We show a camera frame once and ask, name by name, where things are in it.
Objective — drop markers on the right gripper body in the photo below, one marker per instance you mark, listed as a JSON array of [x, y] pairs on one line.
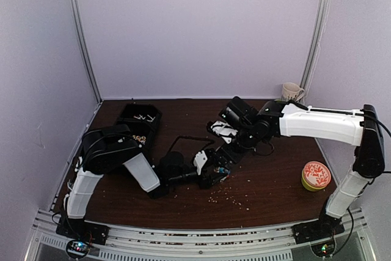
[[233, 154]]

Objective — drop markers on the left aluminium frame post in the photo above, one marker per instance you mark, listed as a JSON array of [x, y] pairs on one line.
[[84, 50]]

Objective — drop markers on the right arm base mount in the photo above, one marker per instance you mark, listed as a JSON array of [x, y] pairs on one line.
[[321, 234]]

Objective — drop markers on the green bowl with red lid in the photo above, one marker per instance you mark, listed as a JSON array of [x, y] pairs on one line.
[[315, 176]]

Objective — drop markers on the aluminium frame post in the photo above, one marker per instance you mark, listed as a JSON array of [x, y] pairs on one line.
[[84, 50], [311, 60]]

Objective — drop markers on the swirl lollipops pile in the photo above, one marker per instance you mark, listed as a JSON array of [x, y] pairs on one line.
[[141, 139]]

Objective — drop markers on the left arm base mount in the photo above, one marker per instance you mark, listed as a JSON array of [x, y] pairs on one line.
[[82, 235]]

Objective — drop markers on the clear plastic jar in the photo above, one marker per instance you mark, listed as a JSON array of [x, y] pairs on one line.
[[223, 172]]

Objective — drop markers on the right aluminium frame post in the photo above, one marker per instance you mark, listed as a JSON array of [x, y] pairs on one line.
[[311, 60]]

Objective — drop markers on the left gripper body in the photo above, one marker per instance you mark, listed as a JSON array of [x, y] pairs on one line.
[[204, 181]]

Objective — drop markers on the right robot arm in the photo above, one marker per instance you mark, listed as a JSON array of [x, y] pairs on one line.
[[243, 127]]

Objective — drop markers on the black three-compartment candy bin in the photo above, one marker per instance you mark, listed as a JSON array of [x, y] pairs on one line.
[[140, 127]]

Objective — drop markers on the front aluminium rail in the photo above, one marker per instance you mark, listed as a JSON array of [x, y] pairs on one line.
[[275, 242]]

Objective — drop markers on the cream patterned mug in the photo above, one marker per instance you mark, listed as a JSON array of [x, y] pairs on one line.
[[292, 91]]

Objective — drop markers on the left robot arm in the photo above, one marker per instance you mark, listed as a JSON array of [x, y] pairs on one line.
[[127, 145]]

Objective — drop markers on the small round lollipops pile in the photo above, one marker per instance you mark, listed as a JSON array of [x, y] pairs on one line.
[[147, 117]]

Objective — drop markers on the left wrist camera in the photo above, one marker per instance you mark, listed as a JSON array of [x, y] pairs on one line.
[[204, 160]]

